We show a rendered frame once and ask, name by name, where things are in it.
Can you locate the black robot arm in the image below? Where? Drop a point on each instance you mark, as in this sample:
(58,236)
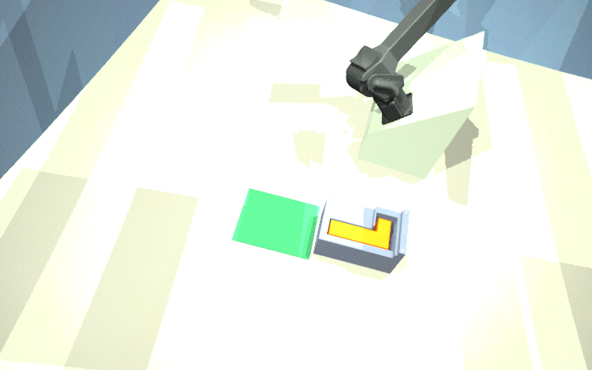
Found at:
(372,70)

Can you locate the orange bar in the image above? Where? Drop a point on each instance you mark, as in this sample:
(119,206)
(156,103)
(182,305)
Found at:
(378,237)

